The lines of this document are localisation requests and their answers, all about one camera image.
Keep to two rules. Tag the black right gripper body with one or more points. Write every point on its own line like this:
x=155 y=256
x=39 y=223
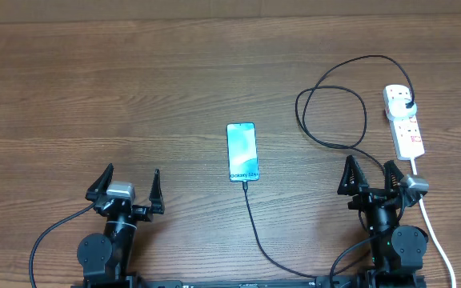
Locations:
x=367 y=198

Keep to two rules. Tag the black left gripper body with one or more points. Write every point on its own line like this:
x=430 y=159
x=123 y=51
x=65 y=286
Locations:
x=142 y=213

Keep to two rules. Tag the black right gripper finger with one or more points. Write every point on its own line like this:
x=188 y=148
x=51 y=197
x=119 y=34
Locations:
x=353 y=181
x=393 y=176

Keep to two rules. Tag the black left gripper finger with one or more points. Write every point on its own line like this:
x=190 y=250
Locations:
x=155 y=197
x=99 y=187

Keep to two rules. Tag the Galaxy smartphone blue screen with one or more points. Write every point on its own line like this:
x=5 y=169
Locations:
x=242 y=152

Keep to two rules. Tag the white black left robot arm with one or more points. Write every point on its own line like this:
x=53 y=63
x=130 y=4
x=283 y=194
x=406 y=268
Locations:
x=105 y=256

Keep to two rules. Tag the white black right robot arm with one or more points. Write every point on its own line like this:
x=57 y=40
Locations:
x=396 y=250

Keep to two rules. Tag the white charger plug adapter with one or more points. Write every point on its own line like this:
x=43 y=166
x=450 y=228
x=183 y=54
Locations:
x=397 y=109

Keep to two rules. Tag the white power strip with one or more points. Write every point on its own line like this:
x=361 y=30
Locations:
x=406 y=134

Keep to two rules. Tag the brown cardboard backdrop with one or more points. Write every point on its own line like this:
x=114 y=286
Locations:
x=19 y=11

